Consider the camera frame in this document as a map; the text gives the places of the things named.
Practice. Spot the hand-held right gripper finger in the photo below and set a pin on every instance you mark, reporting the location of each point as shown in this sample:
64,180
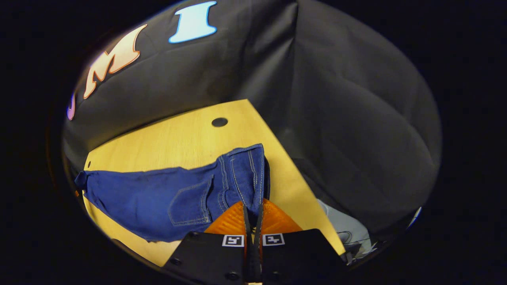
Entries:
257,257
248,257

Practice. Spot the blue denim jeans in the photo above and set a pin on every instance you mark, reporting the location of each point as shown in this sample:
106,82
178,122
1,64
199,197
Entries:
150,198

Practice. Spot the white grey object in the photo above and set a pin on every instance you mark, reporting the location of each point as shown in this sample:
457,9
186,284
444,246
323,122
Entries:
348,231

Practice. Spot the black backdrop cloth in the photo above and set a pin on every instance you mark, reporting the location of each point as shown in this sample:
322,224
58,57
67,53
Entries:
336,118

